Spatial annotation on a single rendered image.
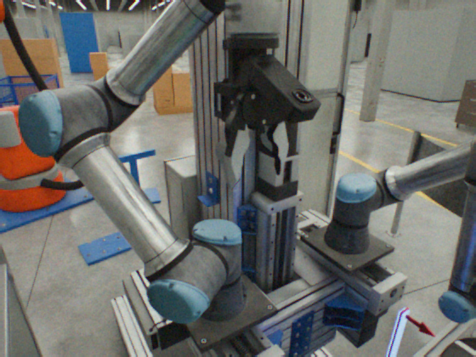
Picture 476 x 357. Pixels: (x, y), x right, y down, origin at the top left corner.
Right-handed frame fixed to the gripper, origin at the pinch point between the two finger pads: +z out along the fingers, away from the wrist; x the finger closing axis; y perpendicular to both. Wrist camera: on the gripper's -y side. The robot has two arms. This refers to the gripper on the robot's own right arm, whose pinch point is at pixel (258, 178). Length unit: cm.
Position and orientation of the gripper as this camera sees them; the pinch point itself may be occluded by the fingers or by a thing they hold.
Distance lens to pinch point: 50.7
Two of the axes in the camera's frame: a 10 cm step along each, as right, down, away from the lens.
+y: -5.6, -3.5, 7.5
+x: -8.3, 2.3, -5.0
